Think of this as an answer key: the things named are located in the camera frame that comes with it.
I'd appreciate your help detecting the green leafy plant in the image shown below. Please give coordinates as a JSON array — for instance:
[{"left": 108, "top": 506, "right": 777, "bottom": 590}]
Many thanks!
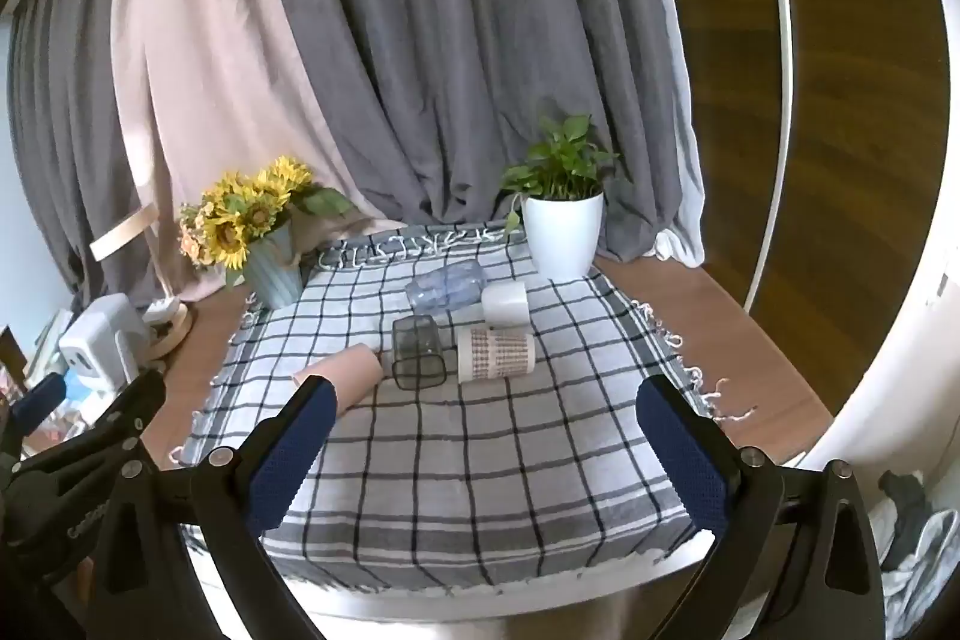
[{"left": 499, "top": 115, "right": 623, "bottom": 236}]

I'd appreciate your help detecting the white curved tube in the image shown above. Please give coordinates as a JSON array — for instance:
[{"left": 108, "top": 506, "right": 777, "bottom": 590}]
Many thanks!
[{"left": 742, "top": 0, "right": 796, "bottom": 313}]

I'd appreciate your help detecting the plain white cup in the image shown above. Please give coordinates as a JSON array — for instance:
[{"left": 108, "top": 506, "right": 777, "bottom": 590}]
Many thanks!
[{"left": 481, "top": 281, "right": 531, "bottom": 327}]

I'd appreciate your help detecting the grey white checkered cloth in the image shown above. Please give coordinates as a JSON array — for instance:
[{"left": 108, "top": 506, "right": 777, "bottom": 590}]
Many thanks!
[{"left": 169, "top": 220, "right": 758, "bottom": 592}]

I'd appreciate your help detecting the pink curtain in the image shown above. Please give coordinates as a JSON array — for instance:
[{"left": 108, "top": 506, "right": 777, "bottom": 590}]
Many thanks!
[{"left": 112, "top": 0, "right": 398, "bottom": 305}]

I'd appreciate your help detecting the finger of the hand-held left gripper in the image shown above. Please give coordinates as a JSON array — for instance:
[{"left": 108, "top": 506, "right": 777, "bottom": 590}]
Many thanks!
[
  {"left": 0, "top": 372, "right": 70, "bottom": 461},
  {"left": 75, "top": 368, "right": 167, "bottom": 465}
]

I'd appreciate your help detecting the white power adapter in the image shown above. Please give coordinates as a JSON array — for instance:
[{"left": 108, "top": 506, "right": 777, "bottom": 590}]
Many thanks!
[{"left": 58, "top": 293, "right": 149, "bottom": 387}]

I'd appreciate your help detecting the white curtain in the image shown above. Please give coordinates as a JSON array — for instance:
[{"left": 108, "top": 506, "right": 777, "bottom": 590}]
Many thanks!
[{"left": 630, "top": 0, "right": 707, "bottom": 270}]

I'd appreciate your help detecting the blue ribbed vase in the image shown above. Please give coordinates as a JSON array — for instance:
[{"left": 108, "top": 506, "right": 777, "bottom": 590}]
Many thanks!
[{"left": 244, "top": 224, "right": 305, "bottom": 310}]

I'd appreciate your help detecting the clear ribbed plastic cup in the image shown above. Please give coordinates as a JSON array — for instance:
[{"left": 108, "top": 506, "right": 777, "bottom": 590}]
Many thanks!
[{"left": 405, "top": 260, "right": 487, "bottom": 313}]

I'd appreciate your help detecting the white brown patterned cup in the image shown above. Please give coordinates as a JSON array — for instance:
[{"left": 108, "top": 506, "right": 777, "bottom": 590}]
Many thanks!
[{"left": 456, "top": 326, "right": 536, "bottom": 384}]

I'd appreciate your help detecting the dark transparent cup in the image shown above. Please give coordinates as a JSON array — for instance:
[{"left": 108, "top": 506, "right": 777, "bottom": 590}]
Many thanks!
[{"left": 391, "top": 314, "right": 449, "bottom": 387}]

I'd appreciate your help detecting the white curved panel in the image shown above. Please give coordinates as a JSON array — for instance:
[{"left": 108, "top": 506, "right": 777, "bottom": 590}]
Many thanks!
[{"left": 791, "top": 0, "right": 960, "bottom": 472}]

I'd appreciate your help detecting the beige wooden strip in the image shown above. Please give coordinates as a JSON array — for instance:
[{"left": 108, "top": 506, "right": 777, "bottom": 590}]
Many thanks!
[{"left": 90, "top": 203, "right": 160, "bottom": 264}]

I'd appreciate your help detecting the grey white clothing pile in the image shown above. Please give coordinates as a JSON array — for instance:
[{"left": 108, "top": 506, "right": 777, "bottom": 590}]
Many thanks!
[{"left": 874, "top": 469, "right": 960, "bottom": 620}]

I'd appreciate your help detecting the sunflower bouquet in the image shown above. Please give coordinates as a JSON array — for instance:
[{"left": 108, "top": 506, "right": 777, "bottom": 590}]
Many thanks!
[{"left": 178, "top": 156, "right": 355, "bottom": 290}]

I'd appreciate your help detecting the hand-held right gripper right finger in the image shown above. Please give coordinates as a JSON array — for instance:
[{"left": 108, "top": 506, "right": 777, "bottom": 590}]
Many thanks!
[{"left": 636, "top": 376, "right": 887, "bottom": 640}]

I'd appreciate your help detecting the pink cup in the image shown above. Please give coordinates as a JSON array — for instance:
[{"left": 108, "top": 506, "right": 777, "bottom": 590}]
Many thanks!
[{"left": 291, "top": 344, "right": 385, "bottom": 417}]

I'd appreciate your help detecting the white plant pot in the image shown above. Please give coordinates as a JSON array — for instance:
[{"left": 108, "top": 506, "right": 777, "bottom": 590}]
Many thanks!
[{"left": 521, "top": 192, "right": 605, "bottom": 280}]

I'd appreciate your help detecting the wooden ring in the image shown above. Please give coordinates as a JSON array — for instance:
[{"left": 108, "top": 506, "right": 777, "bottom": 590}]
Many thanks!
[{"left": 144, "top": 299, "right": 193, "bottom": 362}]

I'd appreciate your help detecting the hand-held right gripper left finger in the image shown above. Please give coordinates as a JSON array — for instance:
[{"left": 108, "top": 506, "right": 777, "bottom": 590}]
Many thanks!
[{"left": 97, "top": 377, "right": 338, "bottom": 640}]

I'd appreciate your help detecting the grey curtain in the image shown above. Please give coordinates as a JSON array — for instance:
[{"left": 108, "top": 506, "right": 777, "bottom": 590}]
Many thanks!
[
  {"left": 255, "top": 0, "right": 702, "bottom": 262},
  {"left": 6, "top": 0, "right": 181, "bottom": 311}
]

